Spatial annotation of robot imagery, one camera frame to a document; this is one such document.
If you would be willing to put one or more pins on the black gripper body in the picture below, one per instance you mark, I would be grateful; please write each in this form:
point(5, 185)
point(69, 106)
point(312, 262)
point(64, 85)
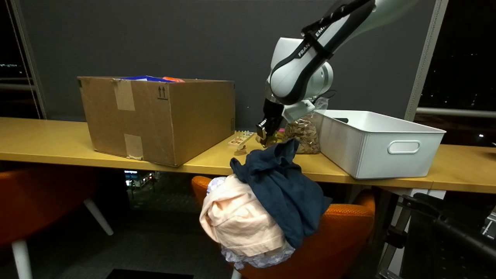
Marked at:
point(272, 110)

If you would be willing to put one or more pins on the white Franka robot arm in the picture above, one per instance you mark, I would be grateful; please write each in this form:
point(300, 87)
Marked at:
point(311, 62)

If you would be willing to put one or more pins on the small wooden pieces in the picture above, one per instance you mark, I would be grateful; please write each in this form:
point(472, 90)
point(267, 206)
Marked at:
point(241, 140)

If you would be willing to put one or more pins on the dark blue cloth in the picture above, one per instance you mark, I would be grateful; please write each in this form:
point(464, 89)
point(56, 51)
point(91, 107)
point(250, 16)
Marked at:
point(284, 191)

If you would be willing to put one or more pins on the pink cloth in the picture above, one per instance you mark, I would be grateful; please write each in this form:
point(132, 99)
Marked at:
point(241, 219)

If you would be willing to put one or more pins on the red packet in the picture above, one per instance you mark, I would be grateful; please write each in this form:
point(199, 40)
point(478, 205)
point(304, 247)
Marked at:
point(173, 79)

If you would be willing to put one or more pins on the brown cardboard box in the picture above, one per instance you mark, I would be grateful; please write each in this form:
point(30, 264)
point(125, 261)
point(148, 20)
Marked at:
point(156, 121)

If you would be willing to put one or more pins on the white plastic bin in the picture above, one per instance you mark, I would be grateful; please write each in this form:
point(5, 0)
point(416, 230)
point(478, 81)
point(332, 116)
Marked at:
point(382, 147)

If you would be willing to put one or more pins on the orange chair holding clothes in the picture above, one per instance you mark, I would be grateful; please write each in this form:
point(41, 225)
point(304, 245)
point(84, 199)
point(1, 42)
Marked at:
point(331, 242)

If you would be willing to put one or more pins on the light floral cloth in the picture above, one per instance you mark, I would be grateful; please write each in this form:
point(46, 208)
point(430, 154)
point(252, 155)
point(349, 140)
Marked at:
point(258, 257)

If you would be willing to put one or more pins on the purple white box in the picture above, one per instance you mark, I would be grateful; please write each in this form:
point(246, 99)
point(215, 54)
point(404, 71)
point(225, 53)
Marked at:
point(142, 78)

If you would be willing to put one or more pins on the black tripod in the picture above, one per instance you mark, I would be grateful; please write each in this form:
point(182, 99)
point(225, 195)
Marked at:
point(444, 233)

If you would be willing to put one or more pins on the orange chair with white legs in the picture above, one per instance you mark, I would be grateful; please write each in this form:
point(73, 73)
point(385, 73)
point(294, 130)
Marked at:
point(36, 206)

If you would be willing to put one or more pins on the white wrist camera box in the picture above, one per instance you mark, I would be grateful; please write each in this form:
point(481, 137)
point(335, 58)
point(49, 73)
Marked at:
point(300, 109)

